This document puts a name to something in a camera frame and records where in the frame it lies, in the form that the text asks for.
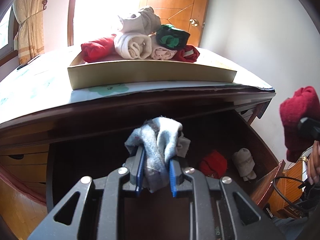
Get grey cloth in drawer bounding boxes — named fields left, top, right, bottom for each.
left=231, top=148, right=257, bottom=182

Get grey blue underwear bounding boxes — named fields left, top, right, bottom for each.
left=124, top=116, right=191, bottom=193

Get brown doorway frame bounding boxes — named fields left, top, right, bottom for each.
left=67, top=0, right=80, bottom=47

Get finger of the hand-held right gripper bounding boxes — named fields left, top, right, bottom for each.
left=297, top=117, right=320, bottom=140

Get beige underwear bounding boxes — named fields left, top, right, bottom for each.
left=117, top=6, right=161, bottom=35

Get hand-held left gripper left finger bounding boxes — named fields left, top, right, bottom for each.
left=27, top=147, right=145, bottom=240

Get red underwear with white label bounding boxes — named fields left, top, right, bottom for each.
left=172, top=45, right=200, bottom=63

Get person's right hand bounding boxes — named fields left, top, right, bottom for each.
left=307, top=140, right=320, bottom=185

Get black cable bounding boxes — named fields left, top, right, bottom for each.
left=272, top=176, right=315, bottom=213

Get black smartphone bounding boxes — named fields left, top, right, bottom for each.
left=16, top=55, right=42, bottom=70

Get dark wooden desk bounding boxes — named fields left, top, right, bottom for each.
left=0, top=86, right=277, bottom=205

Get dark wooden drawer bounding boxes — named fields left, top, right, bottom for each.
left=46, top=109, right=286, bottom=240

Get green underwear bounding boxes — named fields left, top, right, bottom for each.
left=155, top=24, right=190, bottom=51

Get blue denim trousers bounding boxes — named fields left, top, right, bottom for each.
left=270, top=215, right=313, bottom=240

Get pink underwear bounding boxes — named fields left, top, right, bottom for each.
left=150, top=36, right=178, bottom=61

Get cloud print tablecloth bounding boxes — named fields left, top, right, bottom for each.
left=0, top=47, right=275, bottom=105

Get shallow cardboard box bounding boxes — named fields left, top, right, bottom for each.
left=67, top=50, right=237, bottom=90

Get yellow curtain with orange hem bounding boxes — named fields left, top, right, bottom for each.
left=12, top=0, right=48, bottom=64

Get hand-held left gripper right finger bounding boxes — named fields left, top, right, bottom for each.
left=169, top=155, right=287, bottom=240

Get orange wooden cabinet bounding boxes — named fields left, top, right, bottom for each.
left=271, top=152, right=315, bottom=218

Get small red underwear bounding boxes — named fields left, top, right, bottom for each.
left=199, top=150, right=228, bottom=179

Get dark red fleece underwear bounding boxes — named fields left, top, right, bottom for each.
left=279, top=86, right=320, bottom=163

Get brown wooden door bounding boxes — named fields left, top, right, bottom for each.
left=136, top=0, right=213, bottom=48

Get window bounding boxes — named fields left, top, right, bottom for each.
left=0, top=5, right=18, bottom=55

